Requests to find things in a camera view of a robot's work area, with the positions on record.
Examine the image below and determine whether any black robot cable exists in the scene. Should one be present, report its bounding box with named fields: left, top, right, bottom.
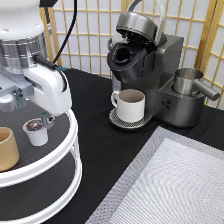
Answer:
left=31, top=0, right=78, bottom=91

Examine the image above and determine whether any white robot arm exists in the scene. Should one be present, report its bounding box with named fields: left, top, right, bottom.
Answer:
left=0, top=0, right=72, bottom=129

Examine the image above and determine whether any white ceramic mug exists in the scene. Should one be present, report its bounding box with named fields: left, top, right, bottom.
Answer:
left=111, top=89, right=145, bottom=123

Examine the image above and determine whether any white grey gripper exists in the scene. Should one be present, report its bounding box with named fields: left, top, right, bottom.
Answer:
left=0, top=64, right=72, bottom=129

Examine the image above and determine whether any grey woven placemat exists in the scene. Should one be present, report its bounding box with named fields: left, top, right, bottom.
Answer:
left=85, top=127, right=224, bottom=224

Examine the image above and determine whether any white two-tier round shelf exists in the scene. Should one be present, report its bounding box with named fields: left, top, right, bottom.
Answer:
left=0, top=102, right=82, bottom=224

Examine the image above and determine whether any grey pod coffee machine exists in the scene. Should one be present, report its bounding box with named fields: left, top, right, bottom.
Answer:
left=107, top=0, right=204, bottom=130

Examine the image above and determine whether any white coffee pod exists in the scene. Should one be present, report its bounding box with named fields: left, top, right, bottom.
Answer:
left=23, top=118, right=48, bottom=146

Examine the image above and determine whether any wooden shoji screen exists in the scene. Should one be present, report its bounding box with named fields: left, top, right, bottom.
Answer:
left=40, top=0, right=224, bottom=110

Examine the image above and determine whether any tan wooden cup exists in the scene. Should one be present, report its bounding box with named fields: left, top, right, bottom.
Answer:
left=0, top=127, right=19, bottom=172

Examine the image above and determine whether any steel milk frother jug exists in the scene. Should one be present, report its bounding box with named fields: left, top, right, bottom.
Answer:
left=173, top=68, right=220, bottom=101

